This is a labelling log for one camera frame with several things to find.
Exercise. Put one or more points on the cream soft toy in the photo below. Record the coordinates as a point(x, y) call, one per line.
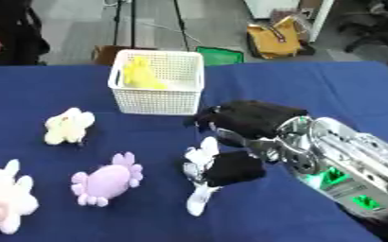
point(67, 126)

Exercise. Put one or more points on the white and pink soft toy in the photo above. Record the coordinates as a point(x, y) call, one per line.
point(4, 198)

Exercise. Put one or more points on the person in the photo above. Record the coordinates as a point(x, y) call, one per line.
point(7, 28)

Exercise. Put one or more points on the white plastic basket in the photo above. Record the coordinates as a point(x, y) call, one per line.
point(157, 82)

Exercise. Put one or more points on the yellow soft toy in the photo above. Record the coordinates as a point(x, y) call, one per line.
point(139, 75)

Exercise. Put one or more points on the brown cardboard box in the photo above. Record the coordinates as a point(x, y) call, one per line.
point(104, 53)

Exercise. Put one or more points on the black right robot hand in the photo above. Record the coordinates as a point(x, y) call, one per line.
point(247, 119)

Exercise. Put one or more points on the black office chair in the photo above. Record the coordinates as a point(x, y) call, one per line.
point(376, 26)

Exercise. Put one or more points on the black tripod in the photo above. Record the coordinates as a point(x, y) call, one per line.
point(131, 22)

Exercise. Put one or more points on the purple soft toy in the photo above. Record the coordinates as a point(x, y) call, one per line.
point(108, 181)

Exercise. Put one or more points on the green box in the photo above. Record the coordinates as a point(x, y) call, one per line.
point(220, 56)

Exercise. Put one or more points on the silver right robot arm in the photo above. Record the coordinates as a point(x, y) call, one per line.
point(341, 164)

